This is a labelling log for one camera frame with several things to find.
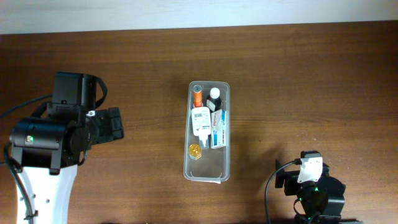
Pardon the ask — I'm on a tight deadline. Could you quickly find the small jar gold lid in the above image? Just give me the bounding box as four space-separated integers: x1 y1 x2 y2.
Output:
188 144 201 160

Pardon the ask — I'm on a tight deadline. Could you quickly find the white squeeze bottle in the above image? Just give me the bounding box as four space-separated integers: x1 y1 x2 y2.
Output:
191 107 211 149

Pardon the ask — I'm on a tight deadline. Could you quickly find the orange tablet tube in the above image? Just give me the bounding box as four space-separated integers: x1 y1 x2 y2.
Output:
193 85 203 108

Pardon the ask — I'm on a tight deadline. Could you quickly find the dark bottle white cap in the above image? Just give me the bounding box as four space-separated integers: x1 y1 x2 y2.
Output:
206 88 222 112

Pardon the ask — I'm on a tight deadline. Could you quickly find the white Panadol box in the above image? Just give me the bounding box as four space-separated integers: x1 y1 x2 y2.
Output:
211 110 227 149

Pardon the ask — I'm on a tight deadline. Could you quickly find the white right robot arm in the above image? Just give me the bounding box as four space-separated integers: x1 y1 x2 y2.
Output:
275 161 360 224

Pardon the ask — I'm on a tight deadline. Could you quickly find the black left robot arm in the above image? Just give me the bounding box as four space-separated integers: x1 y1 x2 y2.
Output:
10 104 124 223

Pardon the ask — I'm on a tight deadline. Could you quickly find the clear plastic container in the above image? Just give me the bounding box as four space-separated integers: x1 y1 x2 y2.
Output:
183 81 231 184

